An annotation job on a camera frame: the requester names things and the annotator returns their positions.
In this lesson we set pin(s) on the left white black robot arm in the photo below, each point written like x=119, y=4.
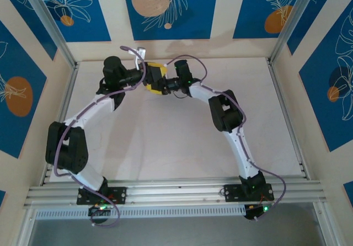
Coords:
x=66, y=152

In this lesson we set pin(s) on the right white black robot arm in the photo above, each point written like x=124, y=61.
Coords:
x=226, y=113

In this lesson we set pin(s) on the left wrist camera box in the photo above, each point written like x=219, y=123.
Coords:
x=142, y=50

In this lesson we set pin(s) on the aluminium table side rail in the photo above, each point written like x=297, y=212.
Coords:
x=68, y=91
x=288, y=119

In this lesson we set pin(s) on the long aluminium base rail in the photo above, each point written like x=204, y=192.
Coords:
x=176, y=193

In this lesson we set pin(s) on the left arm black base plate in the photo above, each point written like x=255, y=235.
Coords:
x=120, y=195

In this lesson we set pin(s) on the aluminium frame post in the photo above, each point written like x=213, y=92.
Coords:
x=293, y=22
x=51, y=22

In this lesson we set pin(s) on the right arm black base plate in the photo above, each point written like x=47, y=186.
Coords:
x=231, y=193

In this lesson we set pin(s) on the aluminium frame leg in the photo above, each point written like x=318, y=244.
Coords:
x=26, y=226
x=325, y=224

